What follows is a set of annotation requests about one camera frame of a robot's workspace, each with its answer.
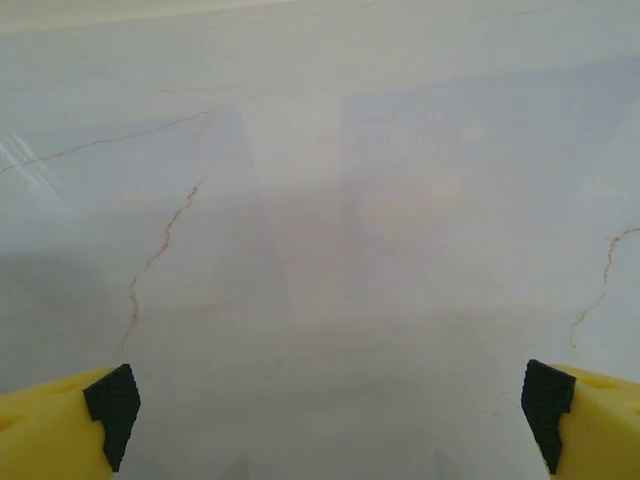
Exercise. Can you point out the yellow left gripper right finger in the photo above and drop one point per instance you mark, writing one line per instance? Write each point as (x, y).
(595, 430)

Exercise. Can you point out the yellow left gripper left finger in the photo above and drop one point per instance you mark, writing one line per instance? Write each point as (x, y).
(45, 430)

